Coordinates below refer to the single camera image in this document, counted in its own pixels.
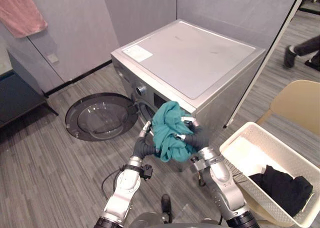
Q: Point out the silver washing machine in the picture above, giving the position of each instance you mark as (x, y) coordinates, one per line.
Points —
(190, 70)

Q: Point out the robot left arm silver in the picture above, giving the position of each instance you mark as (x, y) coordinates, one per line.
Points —
(122, 193)

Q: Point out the teal cloth garment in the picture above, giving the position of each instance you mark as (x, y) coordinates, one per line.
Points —
(170, 133)

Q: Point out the person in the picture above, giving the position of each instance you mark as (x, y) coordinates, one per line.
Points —
(302, 53)

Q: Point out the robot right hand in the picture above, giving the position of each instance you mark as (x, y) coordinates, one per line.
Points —
(197, 138)

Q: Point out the cream plastic laundry basket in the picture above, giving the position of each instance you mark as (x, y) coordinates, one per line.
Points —
(272, 168)

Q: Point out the wall socket plate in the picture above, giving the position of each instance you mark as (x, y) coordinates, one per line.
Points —
(53, 58)

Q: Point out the round washing machine door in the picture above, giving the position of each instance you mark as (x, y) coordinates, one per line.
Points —
(100, 116)

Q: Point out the white partition frame post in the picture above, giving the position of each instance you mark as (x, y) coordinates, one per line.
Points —
(267, 55)

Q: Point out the black garment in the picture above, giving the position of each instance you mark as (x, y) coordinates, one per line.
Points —
(285, 188)

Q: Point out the dark blue cabinet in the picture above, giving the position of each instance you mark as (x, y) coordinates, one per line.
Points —
(17, 95)

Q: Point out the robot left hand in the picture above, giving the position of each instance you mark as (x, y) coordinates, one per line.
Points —
(142, 148)

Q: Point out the pink towel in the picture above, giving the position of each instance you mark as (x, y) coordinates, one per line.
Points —
(21, 11)

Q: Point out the beige chair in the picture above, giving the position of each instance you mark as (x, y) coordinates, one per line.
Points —
(297, 104)

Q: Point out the robot body and feet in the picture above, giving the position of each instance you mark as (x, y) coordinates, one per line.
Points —
(167, 213)

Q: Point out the robot right arm silver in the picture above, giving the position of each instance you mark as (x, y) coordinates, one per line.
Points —
(222, 185)

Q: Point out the white label sticker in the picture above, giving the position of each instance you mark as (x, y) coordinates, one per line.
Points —
(137, 52)

